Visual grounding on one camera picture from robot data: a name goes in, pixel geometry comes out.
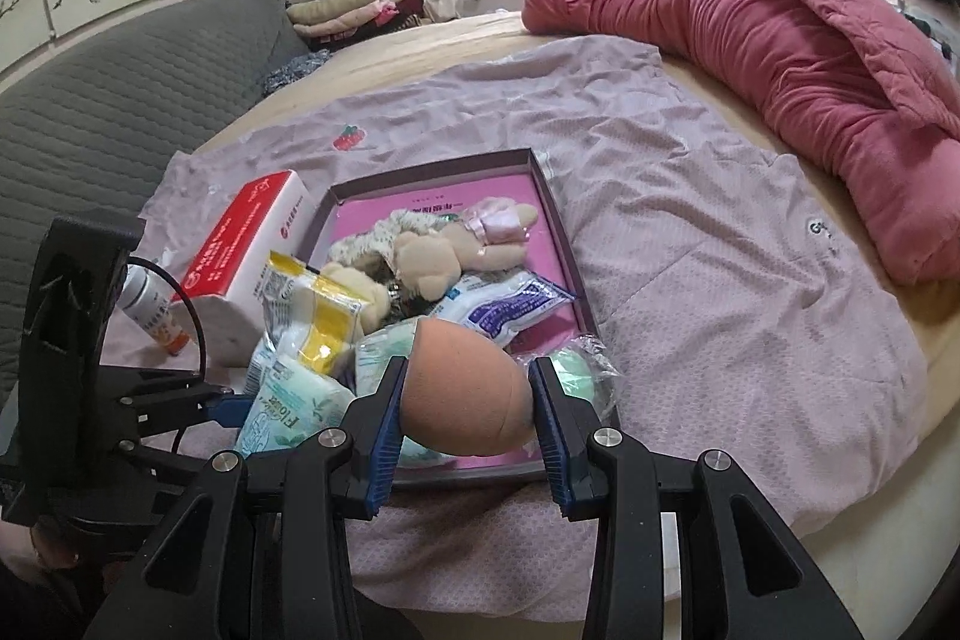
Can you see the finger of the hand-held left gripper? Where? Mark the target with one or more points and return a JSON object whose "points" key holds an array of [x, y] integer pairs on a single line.
{"points": [[172, 389], [236, 411]]}

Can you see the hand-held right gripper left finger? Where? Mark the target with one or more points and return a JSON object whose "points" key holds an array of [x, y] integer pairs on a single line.
{"points": [[382, 452]]}

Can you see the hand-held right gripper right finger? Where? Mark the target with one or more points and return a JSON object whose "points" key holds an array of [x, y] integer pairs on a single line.
{"points": [[551, 452]]}

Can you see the green sponge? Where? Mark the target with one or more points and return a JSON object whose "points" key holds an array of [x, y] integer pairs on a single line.
{"points": [[574, 370]]}

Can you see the beige makeup sponge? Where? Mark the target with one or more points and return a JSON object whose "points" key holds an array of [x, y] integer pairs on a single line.
{"points": [[465, 385]]}

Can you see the yellow white packet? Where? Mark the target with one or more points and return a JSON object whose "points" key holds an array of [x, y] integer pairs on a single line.
{"points": [[322, 325]]}

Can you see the white blue snack packet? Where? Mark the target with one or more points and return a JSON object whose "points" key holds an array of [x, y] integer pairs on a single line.
{"points": [[502, 306]]}

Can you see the plush bunny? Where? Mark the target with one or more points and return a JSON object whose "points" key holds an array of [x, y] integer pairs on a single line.
{"points": [[356, 284]]}

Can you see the beige plush bear pink bow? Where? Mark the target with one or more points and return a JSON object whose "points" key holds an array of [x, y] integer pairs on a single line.
{"points": [[427, 261]]}

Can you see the cream floral scrunchie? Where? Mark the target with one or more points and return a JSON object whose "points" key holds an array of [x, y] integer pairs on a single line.
{"points": [[367, 242]]}

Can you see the person's left hand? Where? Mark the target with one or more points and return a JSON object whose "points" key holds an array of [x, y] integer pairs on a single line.
{"points": [[56, 554]]}

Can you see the white bottle with pale lid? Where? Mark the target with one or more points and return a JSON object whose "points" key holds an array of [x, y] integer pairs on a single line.
{"points": [[154, 314]]}

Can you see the red tissue pack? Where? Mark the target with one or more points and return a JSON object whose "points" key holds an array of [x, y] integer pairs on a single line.
{"points": [[247, 235]]}

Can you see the grey quilted headboard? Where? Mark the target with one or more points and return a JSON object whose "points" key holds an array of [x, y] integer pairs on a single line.
{"points": [[112, 85]]}

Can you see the dark floral cloth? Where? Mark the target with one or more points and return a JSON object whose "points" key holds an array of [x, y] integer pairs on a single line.
{"points": [[292, 70]]}

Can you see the pile of folded clothes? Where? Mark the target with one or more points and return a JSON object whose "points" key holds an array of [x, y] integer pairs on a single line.
{"points": [[337, 10]]}

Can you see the bed with beige sheet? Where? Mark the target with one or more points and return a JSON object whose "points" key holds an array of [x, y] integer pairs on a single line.
{"points": [[450, 48]]}

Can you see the pink quilt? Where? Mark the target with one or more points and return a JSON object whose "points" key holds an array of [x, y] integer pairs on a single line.
{"points": [[750, 33]]}

